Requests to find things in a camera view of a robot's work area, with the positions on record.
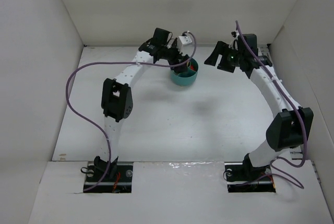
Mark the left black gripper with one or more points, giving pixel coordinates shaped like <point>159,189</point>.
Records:
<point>179,63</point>

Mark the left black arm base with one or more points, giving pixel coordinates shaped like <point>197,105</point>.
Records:
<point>121,182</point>

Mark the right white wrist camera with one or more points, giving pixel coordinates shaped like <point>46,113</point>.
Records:
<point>234,44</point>

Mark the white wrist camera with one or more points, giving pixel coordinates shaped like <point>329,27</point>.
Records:
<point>234,44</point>
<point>183,41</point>

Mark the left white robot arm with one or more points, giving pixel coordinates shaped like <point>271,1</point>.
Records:
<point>117,101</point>

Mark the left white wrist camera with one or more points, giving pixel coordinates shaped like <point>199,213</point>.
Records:
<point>183,41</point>

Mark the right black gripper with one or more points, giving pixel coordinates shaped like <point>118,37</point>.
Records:
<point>222,57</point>

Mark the teal round divided container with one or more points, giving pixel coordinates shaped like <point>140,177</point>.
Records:
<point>186,78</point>

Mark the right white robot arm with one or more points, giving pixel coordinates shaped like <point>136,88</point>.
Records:
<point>250,64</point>

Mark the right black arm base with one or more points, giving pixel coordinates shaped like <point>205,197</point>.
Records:
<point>240,180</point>

